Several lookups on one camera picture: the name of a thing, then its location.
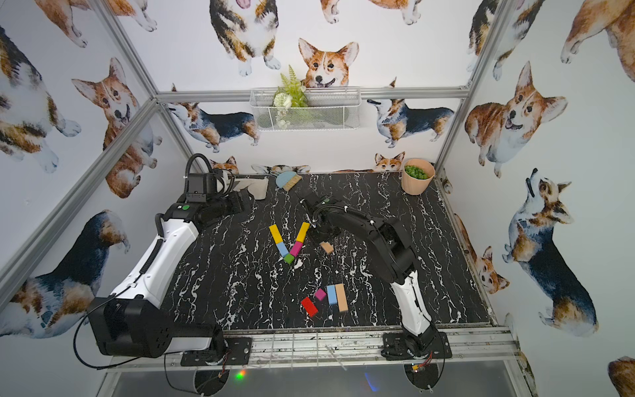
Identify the long natural wood block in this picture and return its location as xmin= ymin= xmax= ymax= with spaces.
xmin=320 ymin=242 xmax=334 ymax=255

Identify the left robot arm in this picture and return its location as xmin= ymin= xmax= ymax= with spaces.
xmin=88 ymin=190 xmax=254 ymax=362

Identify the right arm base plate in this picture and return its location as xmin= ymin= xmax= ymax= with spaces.
xmin=380 ymin=329 xmax=453 ymax=361

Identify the pink pot with greens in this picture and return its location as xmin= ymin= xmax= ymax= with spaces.
xmin=401 ymin=158 xmax=436 ymax=196

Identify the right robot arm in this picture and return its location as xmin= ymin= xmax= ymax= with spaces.
xmin=300 ymin=193 xmax=437 ymax=357

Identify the green fern plant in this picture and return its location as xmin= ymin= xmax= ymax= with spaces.
xmin=273 ymin=66 xmax=310 ymax=129

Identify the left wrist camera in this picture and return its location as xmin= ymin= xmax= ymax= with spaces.
xmin=184 ymin=153 xmax=225 ymax=203

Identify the small magenta block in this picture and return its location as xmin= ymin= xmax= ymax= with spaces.
xmin=314 ymin=289 xmax=327 ymax=301

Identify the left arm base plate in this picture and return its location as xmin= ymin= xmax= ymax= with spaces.
xmin=180 ymin=337 xmax=253 ymax=367

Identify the light blue rectangular block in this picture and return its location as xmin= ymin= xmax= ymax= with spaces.
xmin=327 ymin=286 xmax=337 ymax=305

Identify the small light blue block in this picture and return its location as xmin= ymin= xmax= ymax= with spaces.
xmin=276 ymin=242 xmax=289 ymax=257

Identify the beige work glove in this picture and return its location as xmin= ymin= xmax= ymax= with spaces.
xmin=233 ymin=178 xmax=269 ymax=200

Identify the long yellow block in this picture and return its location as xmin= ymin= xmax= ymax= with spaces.
xmin=296 ymin=223 xmax=310 ymax=243

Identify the white wire basket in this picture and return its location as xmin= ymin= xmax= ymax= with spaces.
xmin=250 ymin=88 xmax=361 ymax=132

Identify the red block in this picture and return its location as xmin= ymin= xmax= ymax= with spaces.
xmin=301 ymin=297 xmax=318 ymax=318

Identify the magenta rectangular block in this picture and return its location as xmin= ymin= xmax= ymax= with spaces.
xmin=289 ymin=241 xmax=304 ymax=258

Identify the short yellow block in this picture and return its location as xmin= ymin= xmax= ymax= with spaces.
xmin=269 ymin=224 xmax=283 ymax=244

